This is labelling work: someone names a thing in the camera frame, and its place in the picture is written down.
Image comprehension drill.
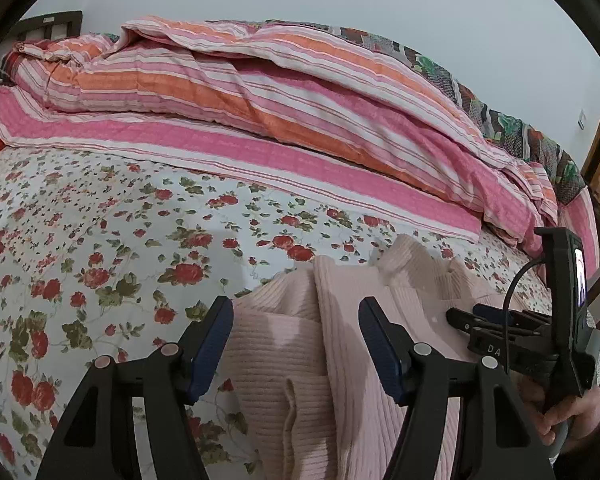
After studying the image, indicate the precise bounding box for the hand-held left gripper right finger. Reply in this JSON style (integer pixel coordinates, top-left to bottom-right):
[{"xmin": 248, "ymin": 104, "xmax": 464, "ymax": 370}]
[{"xmin": 358, "ymin": 296, "xmax": 556, "ymax": 480}]

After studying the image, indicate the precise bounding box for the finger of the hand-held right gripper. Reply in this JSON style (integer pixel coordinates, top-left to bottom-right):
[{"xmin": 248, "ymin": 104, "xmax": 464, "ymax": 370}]
[
  {"xmin": 446, "ymin": 308, "xmax": 546, "ymax": 342},
  {"xmin": 472, "ymin": 302, "xmax": 551, "ymax": 328}
]

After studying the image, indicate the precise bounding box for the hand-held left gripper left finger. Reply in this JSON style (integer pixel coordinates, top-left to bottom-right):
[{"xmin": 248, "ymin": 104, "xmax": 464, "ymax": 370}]
[{"xmin": 36, "ymin": 296, "xmax": 235, "ymax": 480}]

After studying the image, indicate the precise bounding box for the pink knit sweater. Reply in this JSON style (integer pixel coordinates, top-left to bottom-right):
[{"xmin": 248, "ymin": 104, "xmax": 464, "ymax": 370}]
[{"xmin": 230, "ymin": 234, "xmax": 526, "ymax": 480}]

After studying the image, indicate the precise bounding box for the person's right hand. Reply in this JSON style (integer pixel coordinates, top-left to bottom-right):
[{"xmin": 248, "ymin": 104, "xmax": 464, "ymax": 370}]
[{"xmin": 522, "ymin": 375, "xmax": 600, "ymax": 453}]

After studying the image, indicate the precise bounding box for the floral bed sheet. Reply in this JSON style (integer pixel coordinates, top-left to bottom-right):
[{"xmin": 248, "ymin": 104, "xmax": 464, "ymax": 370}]
[{"xmin": 0, "ymin": 147, "xmax": 556, "ymax": 480}]

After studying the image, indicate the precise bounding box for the floral patchwork quilt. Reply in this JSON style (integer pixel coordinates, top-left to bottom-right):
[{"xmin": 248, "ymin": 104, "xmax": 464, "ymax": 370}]
[{"xmin": 260, "ymin": 20, "xmax": 588, "ymax": 206}]

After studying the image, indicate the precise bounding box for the pink striped quilt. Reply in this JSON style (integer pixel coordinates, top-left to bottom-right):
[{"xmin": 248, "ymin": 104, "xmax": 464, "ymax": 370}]
[{"xmin": 0, "ymin": 16, "xmax": 600, "ymax": 281}]

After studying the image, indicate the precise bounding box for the dark wooden headboard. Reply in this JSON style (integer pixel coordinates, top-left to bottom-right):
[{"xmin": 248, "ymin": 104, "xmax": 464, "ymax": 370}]
[{"xmin": 0, "ymin": 10, "xmax": 83, "ymax": 88}]

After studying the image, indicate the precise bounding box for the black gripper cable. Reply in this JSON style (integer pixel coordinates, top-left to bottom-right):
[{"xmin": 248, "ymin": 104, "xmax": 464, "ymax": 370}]
[{"xmin": 502, "ymin": 257, "xmax": 546, "ymax": 341}]

